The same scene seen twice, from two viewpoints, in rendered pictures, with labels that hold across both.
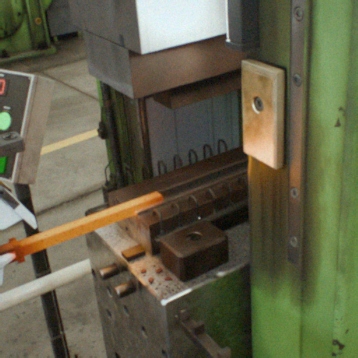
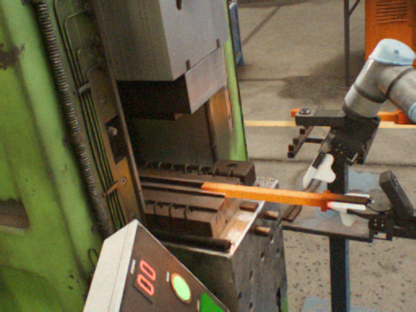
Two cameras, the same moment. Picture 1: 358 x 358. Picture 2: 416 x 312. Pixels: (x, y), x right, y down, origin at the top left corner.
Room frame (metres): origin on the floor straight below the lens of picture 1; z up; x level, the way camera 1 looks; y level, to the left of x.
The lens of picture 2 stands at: (1.75, 1.07, 1.68)
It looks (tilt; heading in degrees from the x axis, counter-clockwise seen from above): 27 degrees down; 240
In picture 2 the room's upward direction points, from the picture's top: 10 degrees counter-clockwise
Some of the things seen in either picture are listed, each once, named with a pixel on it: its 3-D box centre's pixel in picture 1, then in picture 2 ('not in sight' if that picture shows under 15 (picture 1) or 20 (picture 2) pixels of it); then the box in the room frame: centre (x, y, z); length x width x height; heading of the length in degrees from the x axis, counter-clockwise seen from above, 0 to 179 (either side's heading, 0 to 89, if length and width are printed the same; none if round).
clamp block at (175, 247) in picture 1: (194, 249); (231, 175); (1.02, -0.02, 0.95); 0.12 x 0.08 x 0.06; 120
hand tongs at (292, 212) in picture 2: not in sight; (318, 176); (0.58, -0.11, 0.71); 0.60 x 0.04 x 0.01; 24
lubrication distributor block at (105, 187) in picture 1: (111, 198); not in sight; (1.53, 0.20, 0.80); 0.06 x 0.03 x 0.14; 30
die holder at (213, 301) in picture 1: (226, 287); (180, 259); (1.21, -0.09, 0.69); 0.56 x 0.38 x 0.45; 120
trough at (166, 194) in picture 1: (210, 180); (161, 184); (1.23, -0.07, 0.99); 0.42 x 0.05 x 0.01; 120
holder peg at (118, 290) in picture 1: (124, 289); (271, 215); (1.01, 0.14, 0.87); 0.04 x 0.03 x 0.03; 120
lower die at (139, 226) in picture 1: (205, 189); (159, 198); (1.25, -0.06, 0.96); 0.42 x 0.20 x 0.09; 120
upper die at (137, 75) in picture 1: (196, 40); (132, 77); (1.25, -0.06, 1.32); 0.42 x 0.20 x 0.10; 120
